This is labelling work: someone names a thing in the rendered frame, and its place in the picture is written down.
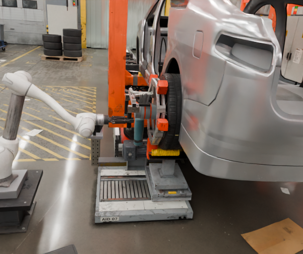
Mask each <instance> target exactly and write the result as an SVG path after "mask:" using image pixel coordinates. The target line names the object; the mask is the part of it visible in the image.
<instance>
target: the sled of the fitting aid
mask: <svg viewBox="0 0 303 254"><path fill-rule="evenodd" d="M145 174H146V179H147V183H148V188H149V192H150V196H151V200H152V202H157V201H186V200H191V197H192V192H191V190H190V188H189V186H188V188H187V189H155V187H154V184H153V180H152V176H151V173H150V169H149V166H145Z"/></svg>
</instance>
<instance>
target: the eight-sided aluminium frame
mask: <svg viewBox="0 0 303 254"><path fill-rule="evenodd" d="M158 80H160V79H159V78H152V79H151V83H150V86H149V89H148V92H151V91H152V84H153V85H154V87H155V90H156V86H157V82H158ZM161 102H162V105H160V100H159V94H157V91H156V104H157V106H156V126H155V129H154V120H153V119H152V120H151V124H152V129H150V120H149V119H147V134H148V137H149V140H150V144H151V145H158V144H159V142H160V140H161V138H162V137H163V133H164V132H163V131H158V129H157V119H158V118H159V116H160V113H162V116H161V118H165V113H166V105H165V98H164V94H161ZM152 136H153V137H152Z"/></svg>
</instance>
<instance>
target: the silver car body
mask: <svg viewBox="0 0 303 254"><path fill-rule="evenodd" d="M165 1H166V0H156V1H155V2H154V3H153V4H152V6H151V7H150V9H149V10H148V12H147V13H146V15H145V16H144V18H143V19H142V20H140V21H139V22H138V26H137V37H136V64H138V65H139V71H140V72H141V65H142V64H143V60H144V59H145V60H146V61H147V62H148V65H147V69H146V70H145V79H144V80H145V81H146V83H147V85H148V87H149V76H150V74H151V75H158V78H159V79H160V77H161V75H162V74H164V71H165V68H166V65H167V62H168V60H169V59H170V58H171V57H172V56H174V57H175V58H176V60H177V62H178V66H179V70H180V77H181V91H182V109H181V124H180V134H179V140H178V141H179V143H180V145H181V146H182V148H183V150H184V152H185V153H186V155H187V157H188V159H189V160H190V162H191V164H192V166H193V167H194V168H195V169H196V170H197V171H198V172H199V173H201V174H203V175H206V176H211V177H216V178H223V179H233V180H246V181H277V182H303V81H302V82H301V83H299V82H295V81H292V80H289V79H287V78H285V77H284V76H283V75H282V73H281V65H282V59H283V53H284V46H285V38H286V25H287V4H295V5H300V6H303V0H249V2H248V3H247V5H246V6H245V8H244V10H243V11H241V10H240V9H238V8H237V7H236V6H234V5H233V4H232V3H231V2H230V1H229V0H170V6H171V7H170V8H169V15H168V16H161V12H162V9H163V6H164V3H165ZM264 5H271V6H272V7H273V8H274V9H275V14H276V27H275V33H274V31H273V28H272V20H271V19H268V18H265V17H259V16H256V15H254V14H255V13H256V12H257V11H258V10H259V9H260V8H261V7H262V6H264ZM155 11H156V13H155V14H154V12H155Z"/></svg>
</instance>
